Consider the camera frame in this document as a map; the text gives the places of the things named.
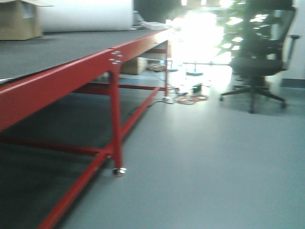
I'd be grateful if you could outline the orange cable on floor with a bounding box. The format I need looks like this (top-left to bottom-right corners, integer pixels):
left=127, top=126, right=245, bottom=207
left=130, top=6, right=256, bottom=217
left=176, top=94, right=210, bottom=105

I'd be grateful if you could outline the large white roll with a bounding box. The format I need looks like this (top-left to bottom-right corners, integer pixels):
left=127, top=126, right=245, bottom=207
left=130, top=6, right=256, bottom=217
left=38, top=0, right=133, bottom=32

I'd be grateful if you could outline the cardboard box under conveyor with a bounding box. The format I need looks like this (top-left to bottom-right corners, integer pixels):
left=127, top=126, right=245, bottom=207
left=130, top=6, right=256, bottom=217
left=121, top=57, right=147, bottom=75

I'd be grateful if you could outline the dark grey conveyor belt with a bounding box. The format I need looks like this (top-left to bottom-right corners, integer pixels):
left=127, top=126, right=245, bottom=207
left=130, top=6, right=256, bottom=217
left=0, top=29, right=155, bottom=83

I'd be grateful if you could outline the open cardboard box on belt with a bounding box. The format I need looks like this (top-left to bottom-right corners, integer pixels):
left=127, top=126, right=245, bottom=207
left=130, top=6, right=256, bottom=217
left=0, top=0, right=52, bottom=41

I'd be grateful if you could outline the red conveyor frame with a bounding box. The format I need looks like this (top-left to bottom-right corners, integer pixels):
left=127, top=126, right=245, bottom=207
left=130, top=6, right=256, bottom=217
left=0, top=30, right=172, bottom=229

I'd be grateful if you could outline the black office chair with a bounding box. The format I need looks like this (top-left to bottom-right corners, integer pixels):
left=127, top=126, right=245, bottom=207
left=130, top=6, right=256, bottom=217
left=219, top=0, right=299, bottom=114

